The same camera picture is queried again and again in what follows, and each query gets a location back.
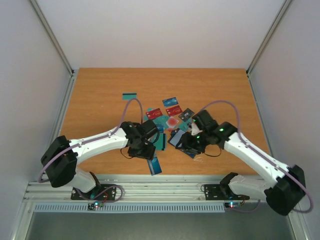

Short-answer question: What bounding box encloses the blue card bottom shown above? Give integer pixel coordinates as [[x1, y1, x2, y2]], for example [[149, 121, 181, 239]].
[[147, 157, 162, 176]]

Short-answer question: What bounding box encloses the blue card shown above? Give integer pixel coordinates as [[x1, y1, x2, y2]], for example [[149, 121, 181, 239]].
[[162, 97, 179, 108], [147, 157, 162, 176]]

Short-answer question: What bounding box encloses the navy blue card holder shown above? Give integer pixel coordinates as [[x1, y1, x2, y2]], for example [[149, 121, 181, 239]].
[[167, 128, 196, 159]]

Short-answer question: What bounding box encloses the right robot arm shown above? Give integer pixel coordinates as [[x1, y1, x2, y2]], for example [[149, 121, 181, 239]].
[[176, 110, 306, 216]]

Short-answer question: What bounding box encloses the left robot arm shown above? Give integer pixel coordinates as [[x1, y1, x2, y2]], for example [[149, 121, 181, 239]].
[[41, 120, 160, 199]]

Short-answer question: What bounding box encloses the green card with stripe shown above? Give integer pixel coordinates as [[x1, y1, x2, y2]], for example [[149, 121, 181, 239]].
[[153, 133, 167, 151]]

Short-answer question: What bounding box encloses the green card right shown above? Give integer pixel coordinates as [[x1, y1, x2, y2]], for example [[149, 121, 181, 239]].
[[178, 118, 193, 132]]

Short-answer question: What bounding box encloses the black card right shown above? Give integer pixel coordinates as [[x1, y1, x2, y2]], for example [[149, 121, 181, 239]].
[[178, 108, 195, 122]]

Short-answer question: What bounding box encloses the white red card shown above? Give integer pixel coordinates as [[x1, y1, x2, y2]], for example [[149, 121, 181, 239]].
[[165, 116, 180, 132]]

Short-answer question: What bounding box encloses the red VIP card left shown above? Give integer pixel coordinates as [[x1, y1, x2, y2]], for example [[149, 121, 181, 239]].
[[145, 108, 163, 120]]

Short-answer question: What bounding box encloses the red vip card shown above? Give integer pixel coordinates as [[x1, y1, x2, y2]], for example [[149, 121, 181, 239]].
[[166, 105, 183, 117], [145, 108, 163, 120]]

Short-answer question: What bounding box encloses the red VIP card right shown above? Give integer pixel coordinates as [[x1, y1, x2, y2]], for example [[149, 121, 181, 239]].
[[166, 105, 183, 117]]

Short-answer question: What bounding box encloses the blue card top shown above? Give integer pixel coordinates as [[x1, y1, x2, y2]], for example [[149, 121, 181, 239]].
[[162, 97, 179, 108]]

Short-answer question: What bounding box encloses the lone green card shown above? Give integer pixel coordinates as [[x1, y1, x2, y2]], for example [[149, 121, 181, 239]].
[[122, 92, 137, 101]]

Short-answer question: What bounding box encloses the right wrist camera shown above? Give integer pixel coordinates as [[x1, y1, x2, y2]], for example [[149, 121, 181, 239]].
[[190, 123, 202, 136]]

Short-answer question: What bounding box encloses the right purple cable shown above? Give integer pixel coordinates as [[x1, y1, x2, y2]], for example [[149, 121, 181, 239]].
[[199, 99, 315, 214]]

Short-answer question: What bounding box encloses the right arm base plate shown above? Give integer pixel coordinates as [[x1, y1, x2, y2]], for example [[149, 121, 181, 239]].
[[201, 184, 250, 201]]

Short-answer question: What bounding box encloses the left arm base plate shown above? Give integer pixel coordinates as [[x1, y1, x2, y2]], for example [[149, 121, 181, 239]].
[[70, 184, 117, 201]]

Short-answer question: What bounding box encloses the grey slotted cable duct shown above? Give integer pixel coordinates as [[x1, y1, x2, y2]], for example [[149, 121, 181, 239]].
[[33, 202, 225, 214]]

